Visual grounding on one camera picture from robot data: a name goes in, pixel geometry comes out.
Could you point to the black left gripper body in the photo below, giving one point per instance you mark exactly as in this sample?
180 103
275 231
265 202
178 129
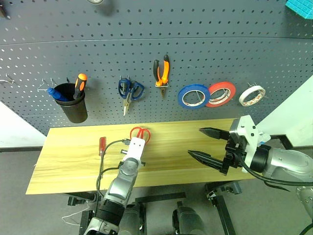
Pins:
124 151

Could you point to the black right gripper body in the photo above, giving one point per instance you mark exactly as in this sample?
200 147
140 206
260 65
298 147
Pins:
233 156

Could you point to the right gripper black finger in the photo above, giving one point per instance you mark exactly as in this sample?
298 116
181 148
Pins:
207 159
216 134

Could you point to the white tape roll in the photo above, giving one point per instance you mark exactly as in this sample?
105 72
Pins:
244 96

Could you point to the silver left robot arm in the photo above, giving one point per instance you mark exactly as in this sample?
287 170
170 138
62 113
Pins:
119 186

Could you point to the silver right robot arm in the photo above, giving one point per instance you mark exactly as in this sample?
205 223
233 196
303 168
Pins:
286 161

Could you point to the red tape roll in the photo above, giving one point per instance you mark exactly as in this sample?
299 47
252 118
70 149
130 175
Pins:
231 90

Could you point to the blue tape roll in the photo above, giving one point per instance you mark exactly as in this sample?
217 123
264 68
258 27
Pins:
181 100

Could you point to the grey metal pegboard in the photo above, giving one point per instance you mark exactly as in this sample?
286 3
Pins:
156 49

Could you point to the black floor strip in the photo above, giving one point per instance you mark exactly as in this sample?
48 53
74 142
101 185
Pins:
161 197

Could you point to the black plastic cup holder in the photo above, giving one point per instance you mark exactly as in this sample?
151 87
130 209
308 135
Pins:
74 110

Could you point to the dark rounded shape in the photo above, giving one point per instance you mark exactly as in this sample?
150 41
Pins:
189 222
133 220

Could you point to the orange and black screwdriver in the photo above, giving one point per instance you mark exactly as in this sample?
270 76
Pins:
79 85

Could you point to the blue foam block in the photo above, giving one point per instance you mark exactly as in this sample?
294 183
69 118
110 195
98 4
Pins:
300 7

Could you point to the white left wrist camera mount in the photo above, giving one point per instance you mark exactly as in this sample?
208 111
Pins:
135 149

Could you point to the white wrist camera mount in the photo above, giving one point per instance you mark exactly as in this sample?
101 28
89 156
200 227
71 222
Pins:
247 132
135 149

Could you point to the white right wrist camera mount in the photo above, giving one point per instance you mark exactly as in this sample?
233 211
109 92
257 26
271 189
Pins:
247 132

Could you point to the black metal table frame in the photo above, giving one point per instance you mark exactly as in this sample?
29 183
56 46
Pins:
222 203
84 203

